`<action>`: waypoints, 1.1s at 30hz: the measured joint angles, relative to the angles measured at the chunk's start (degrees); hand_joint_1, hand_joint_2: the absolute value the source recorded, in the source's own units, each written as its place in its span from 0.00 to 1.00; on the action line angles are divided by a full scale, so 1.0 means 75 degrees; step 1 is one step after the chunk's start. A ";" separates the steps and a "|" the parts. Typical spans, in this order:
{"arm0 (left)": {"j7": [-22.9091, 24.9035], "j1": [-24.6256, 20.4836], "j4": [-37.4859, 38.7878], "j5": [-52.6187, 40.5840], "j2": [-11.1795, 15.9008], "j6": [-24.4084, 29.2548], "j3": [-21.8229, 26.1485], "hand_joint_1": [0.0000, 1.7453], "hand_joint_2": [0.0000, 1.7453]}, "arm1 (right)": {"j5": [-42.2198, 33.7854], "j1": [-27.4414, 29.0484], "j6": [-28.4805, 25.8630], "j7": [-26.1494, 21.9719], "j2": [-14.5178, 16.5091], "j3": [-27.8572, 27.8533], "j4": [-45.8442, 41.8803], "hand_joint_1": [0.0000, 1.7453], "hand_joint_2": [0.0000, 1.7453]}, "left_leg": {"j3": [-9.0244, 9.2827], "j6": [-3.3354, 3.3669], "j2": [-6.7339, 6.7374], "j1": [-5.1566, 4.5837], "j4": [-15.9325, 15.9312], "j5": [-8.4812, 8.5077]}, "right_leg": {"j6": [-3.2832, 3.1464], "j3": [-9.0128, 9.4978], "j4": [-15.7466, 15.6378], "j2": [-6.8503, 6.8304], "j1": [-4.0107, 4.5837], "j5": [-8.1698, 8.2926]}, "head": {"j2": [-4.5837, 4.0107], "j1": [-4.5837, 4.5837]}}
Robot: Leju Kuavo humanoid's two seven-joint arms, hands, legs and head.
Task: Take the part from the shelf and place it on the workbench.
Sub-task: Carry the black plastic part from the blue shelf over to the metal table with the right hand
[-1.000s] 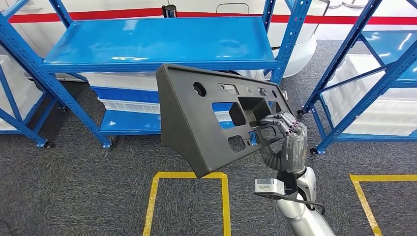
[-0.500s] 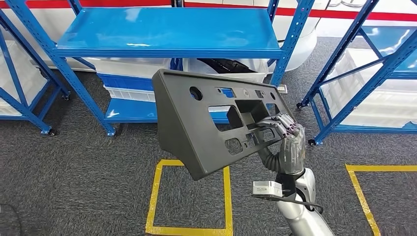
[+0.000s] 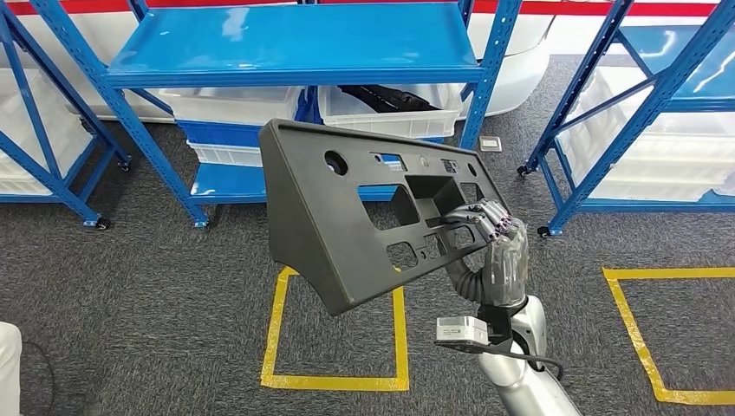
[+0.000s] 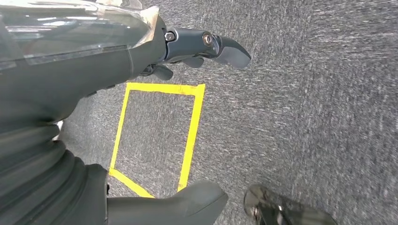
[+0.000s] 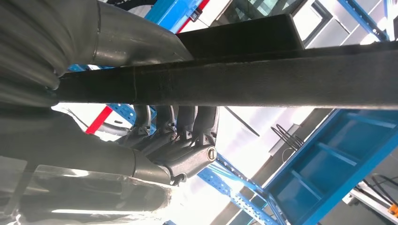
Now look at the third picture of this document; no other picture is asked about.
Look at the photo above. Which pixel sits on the red barrier belt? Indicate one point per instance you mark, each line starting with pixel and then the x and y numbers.
pixel 574 7
pixel 97 6

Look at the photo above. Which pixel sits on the grey floor socket plate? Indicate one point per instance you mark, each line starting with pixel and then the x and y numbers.
pixel 491 144

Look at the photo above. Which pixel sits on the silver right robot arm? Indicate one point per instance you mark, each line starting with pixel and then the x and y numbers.
pixel 528 384

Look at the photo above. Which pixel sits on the white car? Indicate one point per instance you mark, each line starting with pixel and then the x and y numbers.
pixel 517 74

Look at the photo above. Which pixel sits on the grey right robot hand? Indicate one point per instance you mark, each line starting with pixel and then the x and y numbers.
pixel 508 264

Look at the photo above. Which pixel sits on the white rounded object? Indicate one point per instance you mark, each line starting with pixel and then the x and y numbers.
pixel 8 373

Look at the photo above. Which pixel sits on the yellow floor tape square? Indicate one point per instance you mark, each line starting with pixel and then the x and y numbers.
pixel 333 383
pixel 660 273

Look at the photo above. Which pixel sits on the blue metal shelf rack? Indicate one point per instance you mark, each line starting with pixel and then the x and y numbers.
pixel 287 40
pixel 92 220
pixel 660 205

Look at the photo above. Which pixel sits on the black plastic parts in crate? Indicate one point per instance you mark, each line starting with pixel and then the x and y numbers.
pixel 390 99

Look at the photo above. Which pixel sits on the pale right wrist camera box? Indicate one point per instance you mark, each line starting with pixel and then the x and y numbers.
pixel 459 330

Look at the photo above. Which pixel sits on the blue plastic crate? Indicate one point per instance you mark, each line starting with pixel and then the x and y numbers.
pixel 218 135

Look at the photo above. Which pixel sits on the black plastic plate bracket part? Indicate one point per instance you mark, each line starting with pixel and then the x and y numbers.
pixel 310 229

